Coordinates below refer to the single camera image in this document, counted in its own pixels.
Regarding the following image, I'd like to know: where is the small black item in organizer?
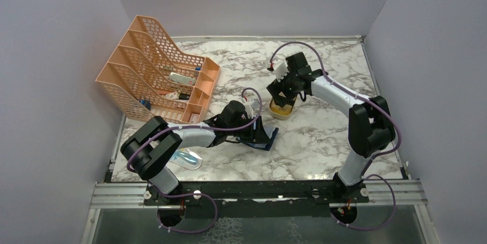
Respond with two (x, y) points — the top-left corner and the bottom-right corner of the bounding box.
(178, 94), (190, 100)

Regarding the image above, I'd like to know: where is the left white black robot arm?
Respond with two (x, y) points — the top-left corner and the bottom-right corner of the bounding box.
(120, 100), (279, 204)

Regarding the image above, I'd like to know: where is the orange plastic file organizer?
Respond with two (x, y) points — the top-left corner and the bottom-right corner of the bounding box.
(95, 15), (221, 123)

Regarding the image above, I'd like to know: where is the purple cable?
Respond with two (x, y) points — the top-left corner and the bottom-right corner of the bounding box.
(126, 87), (262, 234)
(269, 41), (402, 231)

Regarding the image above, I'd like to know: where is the dark blue card holder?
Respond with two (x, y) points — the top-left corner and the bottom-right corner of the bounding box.
(237, 126), (279, 151)

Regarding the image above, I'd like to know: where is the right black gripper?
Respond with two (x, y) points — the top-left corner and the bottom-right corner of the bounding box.
(266, 68), (299, 107)

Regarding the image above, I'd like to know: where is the blue item in organizer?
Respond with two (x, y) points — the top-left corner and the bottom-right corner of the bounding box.
(139, 99), (152, 110)

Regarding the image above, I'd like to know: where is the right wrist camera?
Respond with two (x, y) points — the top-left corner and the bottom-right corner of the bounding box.
(270, 60), (289, 82)

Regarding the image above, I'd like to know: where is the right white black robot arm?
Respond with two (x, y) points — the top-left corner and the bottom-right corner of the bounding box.
(266, 52), (396, 202)

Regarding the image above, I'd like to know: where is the beige oval tray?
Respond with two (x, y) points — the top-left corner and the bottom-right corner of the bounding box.
(268, 97), (296, 120)

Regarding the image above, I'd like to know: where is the clear blister pack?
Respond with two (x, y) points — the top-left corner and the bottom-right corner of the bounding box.
(169, 148), (203, 171)

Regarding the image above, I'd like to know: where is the black mounting rail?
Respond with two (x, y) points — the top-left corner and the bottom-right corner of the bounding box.
(144, 180), (369, 219)

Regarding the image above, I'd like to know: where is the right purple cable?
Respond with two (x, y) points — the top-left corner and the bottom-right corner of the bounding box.
(269, 41), (402, 231)

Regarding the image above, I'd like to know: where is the white grey eraser box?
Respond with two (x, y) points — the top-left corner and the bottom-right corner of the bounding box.
(168, 72), (196, 86)

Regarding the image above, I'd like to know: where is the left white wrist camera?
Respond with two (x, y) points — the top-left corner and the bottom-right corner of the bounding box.
(243, 99), (261, 119)

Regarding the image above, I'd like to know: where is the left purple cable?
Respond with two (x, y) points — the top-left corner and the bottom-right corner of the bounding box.
(126, 87), (262, 234)

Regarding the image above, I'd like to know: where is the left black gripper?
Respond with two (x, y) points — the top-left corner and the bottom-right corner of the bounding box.
(227, 115), (271, 144)

